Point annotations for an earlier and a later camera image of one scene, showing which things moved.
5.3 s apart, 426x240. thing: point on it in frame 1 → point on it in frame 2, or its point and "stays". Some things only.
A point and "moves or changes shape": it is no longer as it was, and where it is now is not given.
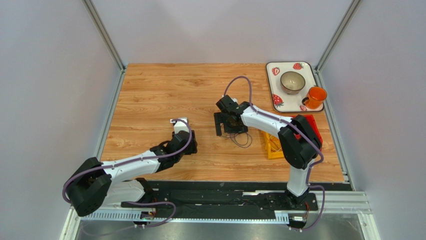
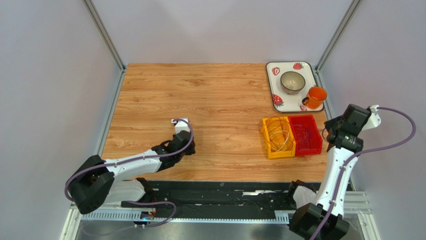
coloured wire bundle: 250,140 moves or changes shape
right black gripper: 225,117 → 331,126
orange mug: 316,95 stays
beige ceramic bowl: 292,82 stays
